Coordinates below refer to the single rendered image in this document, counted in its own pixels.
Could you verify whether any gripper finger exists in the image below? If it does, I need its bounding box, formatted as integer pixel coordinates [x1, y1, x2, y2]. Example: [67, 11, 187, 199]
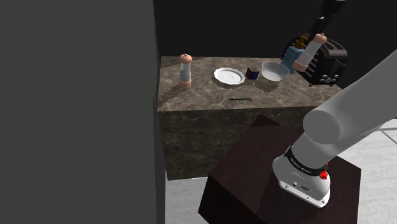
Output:
[309, 14, 327, 42]

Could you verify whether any dark robot stand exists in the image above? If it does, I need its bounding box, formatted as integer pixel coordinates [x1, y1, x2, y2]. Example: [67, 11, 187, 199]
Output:
[197, 114, 363, 224]

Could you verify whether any white bowl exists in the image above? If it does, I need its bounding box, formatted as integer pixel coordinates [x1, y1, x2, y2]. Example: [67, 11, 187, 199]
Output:
[261, 60, 291, 83]

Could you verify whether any blue soap dispenser bottle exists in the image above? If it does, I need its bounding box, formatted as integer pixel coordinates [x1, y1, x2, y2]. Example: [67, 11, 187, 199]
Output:
[280, 35, 310, 75]

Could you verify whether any clear mill with tan ends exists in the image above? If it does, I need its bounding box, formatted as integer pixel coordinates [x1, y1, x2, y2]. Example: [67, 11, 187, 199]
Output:
[292, 32, 328, 73]
[178, 53, 193, 89]

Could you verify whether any coloured puzzle cube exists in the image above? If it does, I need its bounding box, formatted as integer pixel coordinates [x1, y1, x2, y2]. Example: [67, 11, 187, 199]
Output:
[245, 66, 260, 81]

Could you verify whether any white plate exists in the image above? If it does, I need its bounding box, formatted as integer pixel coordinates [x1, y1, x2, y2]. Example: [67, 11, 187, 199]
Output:
[212, 67, 246, 87]

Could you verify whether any black toaster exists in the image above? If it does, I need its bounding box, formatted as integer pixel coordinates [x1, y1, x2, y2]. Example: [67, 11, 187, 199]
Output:
[281, 32, 349, 88]

